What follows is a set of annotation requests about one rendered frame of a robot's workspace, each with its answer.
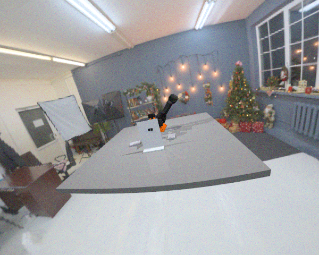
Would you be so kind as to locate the grey panel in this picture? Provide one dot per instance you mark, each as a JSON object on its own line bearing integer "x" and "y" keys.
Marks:
{"x": 150, "y": 135}

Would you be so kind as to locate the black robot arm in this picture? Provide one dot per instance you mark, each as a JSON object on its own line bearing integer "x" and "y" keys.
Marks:
{"x": 162, "y": 113}

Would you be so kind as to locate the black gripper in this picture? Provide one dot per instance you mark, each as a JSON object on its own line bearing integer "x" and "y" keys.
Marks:
{"x": 151, "y": 115}

